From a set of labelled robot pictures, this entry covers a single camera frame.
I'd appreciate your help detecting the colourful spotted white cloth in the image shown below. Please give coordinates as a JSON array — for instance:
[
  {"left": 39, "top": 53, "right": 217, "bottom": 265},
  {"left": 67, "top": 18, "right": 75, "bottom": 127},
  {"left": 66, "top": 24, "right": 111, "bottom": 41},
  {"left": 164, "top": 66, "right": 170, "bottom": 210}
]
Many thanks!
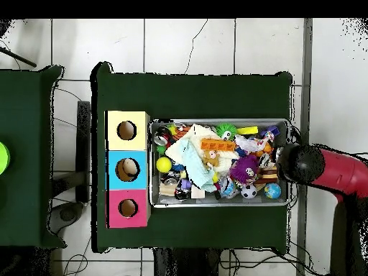
[{"left": 234, "top": 130, "right": 275, "bottom": 153}]

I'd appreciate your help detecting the wooden box with three holes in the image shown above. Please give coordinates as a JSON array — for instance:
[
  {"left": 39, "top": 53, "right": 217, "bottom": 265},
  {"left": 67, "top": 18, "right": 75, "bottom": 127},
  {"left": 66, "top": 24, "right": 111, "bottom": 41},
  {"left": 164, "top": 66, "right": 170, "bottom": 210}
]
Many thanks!
[{"left": 104, "top": 110, "right": 152, "bottom": 229}]

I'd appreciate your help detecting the light blue waffle cloth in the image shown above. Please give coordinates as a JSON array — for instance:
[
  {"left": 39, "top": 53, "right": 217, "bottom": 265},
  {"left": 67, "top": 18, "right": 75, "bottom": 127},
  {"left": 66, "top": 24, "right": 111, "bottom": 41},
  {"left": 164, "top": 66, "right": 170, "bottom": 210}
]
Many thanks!
[{"left": 181, "top": 138, "right": 218, "bottom": 193}]

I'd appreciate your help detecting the yellow ball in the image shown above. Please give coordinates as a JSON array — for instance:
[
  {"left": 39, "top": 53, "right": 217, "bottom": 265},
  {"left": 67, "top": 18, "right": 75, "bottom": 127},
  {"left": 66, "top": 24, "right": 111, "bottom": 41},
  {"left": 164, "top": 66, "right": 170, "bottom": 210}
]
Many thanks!
[{"left": 155, "top": 156, "right": 173, "bottom": 174}]

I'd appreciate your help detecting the cream waffle cloth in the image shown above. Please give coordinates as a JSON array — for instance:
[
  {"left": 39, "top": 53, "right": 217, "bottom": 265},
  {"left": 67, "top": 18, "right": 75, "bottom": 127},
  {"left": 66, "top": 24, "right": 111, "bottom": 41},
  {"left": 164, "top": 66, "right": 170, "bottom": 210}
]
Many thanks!
[{"left": 165, "top": 123, "right": 240, "bottom": 173}]

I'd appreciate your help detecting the small brown plush toy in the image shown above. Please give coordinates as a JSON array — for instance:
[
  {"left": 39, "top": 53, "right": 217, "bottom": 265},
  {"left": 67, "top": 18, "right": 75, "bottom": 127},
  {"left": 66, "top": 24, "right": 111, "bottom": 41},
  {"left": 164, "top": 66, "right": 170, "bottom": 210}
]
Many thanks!
[{"left": 203, "top": 149, "right": 221, "bottom": 169}]

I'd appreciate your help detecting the long orange toy brick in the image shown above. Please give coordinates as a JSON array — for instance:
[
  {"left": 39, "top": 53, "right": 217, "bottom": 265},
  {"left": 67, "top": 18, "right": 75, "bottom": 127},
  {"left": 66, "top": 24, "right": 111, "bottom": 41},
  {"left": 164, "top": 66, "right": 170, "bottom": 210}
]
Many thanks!
[{"left": 200, "top": 138, "right": 236, "bottom": 151}]

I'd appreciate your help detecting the green puffer toy with eyes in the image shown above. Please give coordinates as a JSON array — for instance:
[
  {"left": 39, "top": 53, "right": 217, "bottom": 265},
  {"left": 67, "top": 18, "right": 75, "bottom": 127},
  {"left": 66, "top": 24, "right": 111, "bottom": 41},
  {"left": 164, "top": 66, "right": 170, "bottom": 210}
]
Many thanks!
[{"left": 215, "top": 122, "right": 238, "bottom": 142}]

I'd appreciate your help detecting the dark green table cloth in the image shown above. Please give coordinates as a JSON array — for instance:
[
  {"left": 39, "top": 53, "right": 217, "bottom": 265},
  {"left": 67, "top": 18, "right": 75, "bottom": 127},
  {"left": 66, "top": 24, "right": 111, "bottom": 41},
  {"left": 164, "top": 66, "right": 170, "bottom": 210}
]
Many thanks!
[
  {"left": 90, "top": 61, "right": 294, "bottom": 254},
  {"left": 0, "top": 65, "right": 67, "bottom": 249}
]

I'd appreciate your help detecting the purple spiky rubber toy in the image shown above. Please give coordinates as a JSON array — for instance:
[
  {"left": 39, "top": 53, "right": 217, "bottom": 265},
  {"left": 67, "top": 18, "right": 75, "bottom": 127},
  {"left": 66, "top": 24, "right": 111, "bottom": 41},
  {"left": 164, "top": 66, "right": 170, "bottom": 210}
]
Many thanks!
[{"left": 229, "top": 155, "right": 259, "bottom": 185}]

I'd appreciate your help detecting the yellow foam wedge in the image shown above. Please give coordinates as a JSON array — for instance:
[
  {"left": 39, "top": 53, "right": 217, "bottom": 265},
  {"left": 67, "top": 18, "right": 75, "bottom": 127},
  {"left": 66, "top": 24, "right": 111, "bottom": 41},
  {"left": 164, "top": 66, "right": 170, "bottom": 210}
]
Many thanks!
[{"left": 236, "top": 125, "right": 259, "bottom": 135}]

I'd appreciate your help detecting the small soccer ball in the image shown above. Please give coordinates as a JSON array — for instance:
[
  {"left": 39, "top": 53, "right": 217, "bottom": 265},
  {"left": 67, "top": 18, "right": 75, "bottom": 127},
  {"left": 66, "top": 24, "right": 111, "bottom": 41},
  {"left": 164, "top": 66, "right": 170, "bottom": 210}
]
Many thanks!
[{"left": 240, "top": 183, "right": 258, "bottom": 200}]

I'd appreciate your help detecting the small globe ball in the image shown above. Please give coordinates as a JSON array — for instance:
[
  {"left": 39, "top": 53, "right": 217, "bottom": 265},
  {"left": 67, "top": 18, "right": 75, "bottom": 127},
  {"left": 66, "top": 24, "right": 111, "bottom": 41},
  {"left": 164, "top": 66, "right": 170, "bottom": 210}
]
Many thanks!
[{"left": 263, "top": 183, "right": 282, "bottom": 200}]

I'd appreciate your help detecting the grey stand base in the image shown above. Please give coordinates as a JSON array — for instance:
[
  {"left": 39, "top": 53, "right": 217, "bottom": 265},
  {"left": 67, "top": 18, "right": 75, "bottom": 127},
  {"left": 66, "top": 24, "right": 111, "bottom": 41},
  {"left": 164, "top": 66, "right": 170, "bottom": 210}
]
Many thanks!
[{"left": 48, "top": 201, "right": 85, "bottom": 235}]

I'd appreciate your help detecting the lime green round object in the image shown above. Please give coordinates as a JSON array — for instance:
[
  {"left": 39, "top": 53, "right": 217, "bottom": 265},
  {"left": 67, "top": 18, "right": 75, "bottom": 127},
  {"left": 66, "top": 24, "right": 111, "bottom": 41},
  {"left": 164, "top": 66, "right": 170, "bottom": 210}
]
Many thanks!
[{"left": 0, "top": 141, "right": 12, "bottom": 175}]

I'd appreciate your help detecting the black rod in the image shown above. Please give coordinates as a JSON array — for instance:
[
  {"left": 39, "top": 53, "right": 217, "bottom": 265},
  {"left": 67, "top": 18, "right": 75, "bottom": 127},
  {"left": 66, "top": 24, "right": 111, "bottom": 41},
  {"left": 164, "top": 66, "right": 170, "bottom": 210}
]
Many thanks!
[{"left": 0, "top": 46, "right": 37, "bottom": 68}]

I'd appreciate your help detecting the silver wire mesh bin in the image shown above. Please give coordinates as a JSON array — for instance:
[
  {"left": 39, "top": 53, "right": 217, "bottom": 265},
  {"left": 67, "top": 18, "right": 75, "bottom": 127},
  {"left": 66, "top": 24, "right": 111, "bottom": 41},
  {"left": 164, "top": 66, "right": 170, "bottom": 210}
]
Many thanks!
[{"left": 148, "top": 118, "right": 291, "bottom": 208}]

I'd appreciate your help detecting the black stand frame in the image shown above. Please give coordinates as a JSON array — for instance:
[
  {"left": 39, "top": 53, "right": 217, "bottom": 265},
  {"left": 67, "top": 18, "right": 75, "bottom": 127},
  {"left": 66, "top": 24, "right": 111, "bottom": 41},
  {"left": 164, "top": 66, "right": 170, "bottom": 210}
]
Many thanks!
[{"left": 51, "top": 100, "right": 92, "bottom": 203}]

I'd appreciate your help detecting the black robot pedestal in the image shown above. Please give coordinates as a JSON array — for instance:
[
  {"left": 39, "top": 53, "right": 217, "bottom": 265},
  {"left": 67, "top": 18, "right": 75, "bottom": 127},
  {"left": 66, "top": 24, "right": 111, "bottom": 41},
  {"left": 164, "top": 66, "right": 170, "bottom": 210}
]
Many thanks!
[{"left": 153, "top": 247, "right": 222, "bottom": 276}]

